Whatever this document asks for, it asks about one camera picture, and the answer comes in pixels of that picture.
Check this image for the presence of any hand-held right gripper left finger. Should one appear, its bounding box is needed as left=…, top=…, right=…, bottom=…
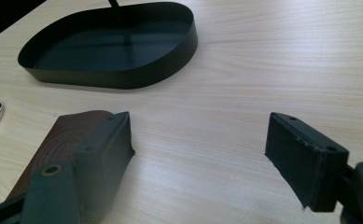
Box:
left=73, top=111, right=136, bottom=224

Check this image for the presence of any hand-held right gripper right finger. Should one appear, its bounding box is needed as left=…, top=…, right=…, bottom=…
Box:
left=264, top=112, right=350, bottom=214

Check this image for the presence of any black oval tray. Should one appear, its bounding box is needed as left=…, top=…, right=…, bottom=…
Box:
left=17, top=1, right=199, bottom=91

